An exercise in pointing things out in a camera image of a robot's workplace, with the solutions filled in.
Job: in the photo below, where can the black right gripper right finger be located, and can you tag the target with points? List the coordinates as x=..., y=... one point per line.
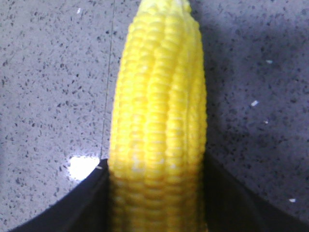
x=231, y=207

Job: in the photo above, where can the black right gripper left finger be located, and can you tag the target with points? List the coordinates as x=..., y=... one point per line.
x=84, y=209

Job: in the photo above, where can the yellow corn cob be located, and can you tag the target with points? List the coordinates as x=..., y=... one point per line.
x=159, y=124

